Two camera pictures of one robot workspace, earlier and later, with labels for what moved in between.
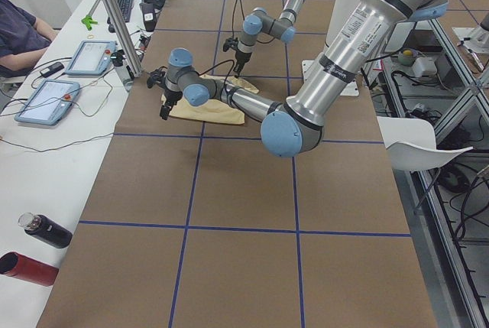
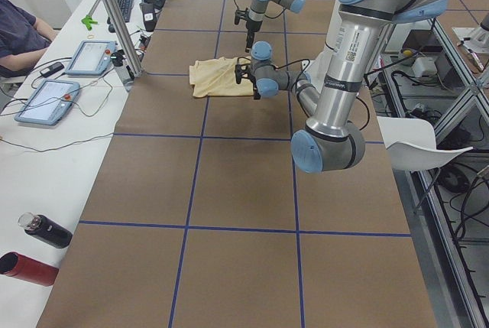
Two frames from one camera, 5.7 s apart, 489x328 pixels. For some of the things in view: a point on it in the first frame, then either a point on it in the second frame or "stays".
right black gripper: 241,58 → 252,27
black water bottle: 46,228 stays
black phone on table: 52,69 stays
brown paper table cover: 194,224 stays
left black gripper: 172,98 → 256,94
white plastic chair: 411,146 stays
